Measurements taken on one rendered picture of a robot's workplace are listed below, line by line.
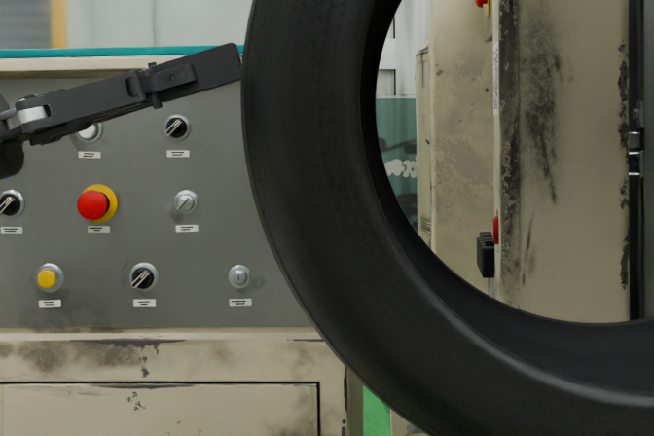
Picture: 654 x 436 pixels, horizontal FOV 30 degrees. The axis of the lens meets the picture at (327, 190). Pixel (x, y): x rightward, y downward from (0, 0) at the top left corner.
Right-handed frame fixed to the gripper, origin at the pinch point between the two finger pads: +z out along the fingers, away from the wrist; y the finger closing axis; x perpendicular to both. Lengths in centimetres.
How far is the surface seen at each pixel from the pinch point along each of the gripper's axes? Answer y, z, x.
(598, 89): 26.4, 34.0, 10.5
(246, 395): 58, -15, 36
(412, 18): 934, 37, -79
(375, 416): 391, -33, 117
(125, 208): 63, -25, 9
